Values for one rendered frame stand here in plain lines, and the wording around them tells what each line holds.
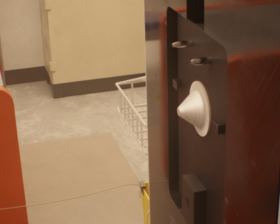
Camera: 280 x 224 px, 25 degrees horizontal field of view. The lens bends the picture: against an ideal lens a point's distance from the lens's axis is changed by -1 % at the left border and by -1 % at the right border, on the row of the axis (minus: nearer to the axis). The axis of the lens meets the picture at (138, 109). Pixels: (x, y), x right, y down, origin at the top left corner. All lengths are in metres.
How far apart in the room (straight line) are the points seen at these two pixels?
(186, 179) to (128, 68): 3.25
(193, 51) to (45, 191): 0.90
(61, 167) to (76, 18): 2.25
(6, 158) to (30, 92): 3.07
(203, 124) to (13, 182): 0.46
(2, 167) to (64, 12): 2.78
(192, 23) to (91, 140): 1.11
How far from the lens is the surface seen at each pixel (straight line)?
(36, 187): 1.57
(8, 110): 1.02
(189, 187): 0.74
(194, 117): 0.70
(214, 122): 0.65
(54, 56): 3.86
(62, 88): 3.97
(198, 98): 0.70
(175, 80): 0.76
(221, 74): 0.64
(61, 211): 1.47
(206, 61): 0.66
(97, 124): 3.59
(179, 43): 0.71
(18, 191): 1.09
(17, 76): 4.27
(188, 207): 0.76
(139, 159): 3.19
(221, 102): 0.65
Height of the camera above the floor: 1.49
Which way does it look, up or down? 23 degrees down
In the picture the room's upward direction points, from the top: 2 degrees counter-clockwise
